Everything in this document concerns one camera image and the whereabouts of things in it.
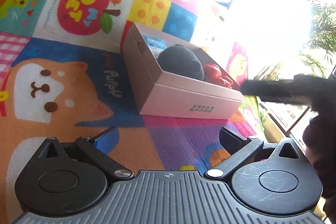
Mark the black plush mouse toy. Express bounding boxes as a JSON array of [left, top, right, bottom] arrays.
[[157, 44, 205, 81]]

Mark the blue white tissue pack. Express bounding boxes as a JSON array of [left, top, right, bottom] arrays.
[[142, 34, 167, 59]]

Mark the colourful cartoon play mat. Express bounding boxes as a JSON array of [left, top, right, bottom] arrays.
[[1, 0, 261, 223]]

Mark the red strawberry toy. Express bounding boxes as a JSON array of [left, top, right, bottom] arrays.
[[219, 76, 233, 88]]

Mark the white potted plant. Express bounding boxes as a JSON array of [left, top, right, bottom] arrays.
[[300, 0, 335, 78]]

